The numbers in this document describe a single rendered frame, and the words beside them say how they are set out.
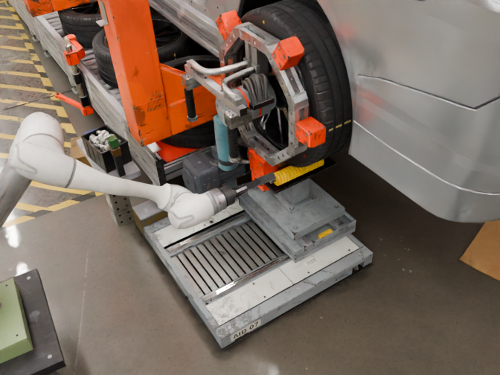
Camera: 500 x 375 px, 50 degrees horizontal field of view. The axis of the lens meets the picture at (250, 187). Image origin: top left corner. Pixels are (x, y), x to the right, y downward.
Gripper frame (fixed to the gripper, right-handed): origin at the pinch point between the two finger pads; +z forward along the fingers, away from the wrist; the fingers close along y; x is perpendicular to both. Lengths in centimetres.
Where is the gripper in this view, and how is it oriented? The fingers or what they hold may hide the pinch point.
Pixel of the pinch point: (266, 178)
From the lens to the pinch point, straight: 208.6
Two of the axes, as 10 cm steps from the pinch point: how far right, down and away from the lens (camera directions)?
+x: -4.1, -9.1, 0.1
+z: 8.4, -3.7, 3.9
